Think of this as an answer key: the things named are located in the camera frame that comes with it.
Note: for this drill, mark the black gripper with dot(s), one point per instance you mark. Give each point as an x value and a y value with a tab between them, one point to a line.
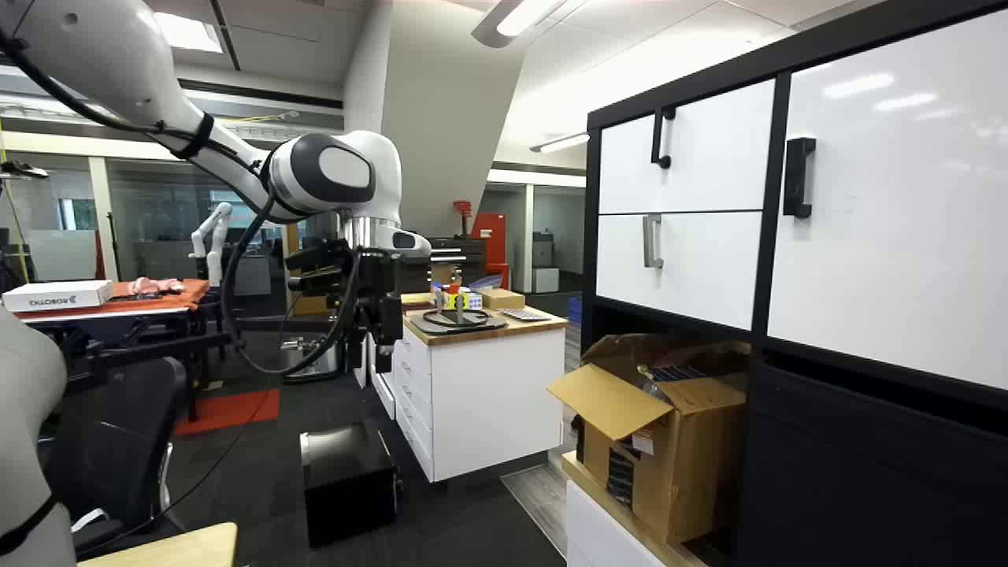
376	284

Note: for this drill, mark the brown cardboard box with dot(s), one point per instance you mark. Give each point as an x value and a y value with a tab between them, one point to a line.
671	442

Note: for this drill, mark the small white background robot arm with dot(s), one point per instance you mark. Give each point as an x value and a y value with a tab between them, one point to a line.
209	238

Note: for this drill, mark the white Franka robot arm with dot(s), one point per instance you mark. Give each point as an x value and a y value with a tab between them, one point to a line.
115	50

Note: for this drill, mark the small tan box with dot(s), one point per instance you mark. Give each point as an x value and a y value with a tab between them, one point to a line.
502	297

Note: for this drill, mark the black box on floor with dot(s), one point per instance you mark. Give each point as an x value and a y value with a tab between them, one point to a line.
347	484

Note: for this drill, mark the flat white box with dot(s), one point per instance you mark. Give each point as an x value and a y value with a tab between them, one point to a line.
58	292

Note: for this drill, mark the colourful toy object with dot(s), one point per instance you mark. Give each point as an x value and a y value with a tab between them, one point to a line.
456	297

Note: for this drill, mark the white island cabinet wood top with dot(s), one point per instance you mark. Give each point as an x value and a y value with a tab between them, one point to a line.
482	396

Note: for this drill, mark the red machine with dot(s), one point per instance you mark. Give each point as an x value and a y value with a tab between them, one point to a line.
490	247

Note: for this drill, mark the red floor mat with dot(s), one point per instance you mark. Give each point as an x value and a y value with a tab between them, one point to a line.
225	411

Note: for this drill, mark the red table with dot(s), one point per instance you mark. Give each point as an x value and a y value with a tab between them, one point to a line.
145	302

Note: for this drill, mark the black office chair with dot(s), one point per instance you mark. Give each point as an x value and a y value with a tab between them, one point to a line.
128	442

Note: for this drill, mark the white counter with wood top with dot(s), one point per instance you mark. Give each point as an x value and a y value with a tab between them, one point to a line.
601	529

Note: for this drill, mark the light wooden table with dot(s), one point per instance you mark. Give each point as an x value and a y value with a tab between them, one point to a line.
175	549

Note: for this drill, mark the long ceiling light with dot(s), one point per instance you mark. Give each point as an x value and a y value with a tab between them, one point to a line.
524	14

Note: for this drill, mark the rectangular ceiling light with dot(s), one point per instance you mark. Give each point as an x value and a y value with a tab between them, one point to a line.
187	33

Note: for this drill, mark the black shelf cabinet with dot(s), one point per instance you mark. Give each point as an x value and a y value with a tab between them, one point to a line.
870	460

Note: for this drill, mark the large white cabinet door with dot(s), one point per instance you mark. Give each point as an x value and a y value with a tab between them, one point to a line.
901	210

